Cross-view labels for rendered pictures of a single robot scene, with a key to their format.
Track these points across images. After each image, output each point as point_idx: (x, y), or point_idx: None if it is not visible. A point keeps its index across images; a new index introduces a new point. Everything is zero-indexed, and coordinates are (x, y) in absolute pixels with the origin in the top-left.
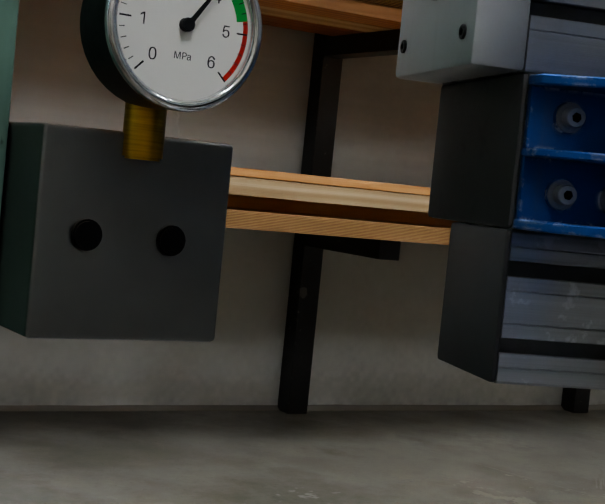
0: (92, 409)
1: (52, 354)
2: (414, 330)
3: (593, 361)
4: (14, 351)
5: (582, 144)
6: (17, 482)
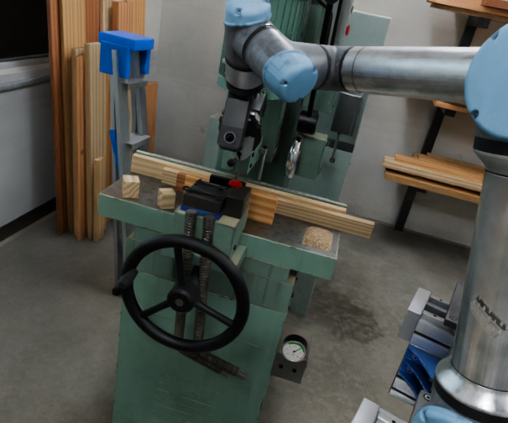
0: (458, 244)
1: (448, 223)
2: None
3: (412, 400)
4: (436, 219)
5: (418, 362)
6: (408, 272)
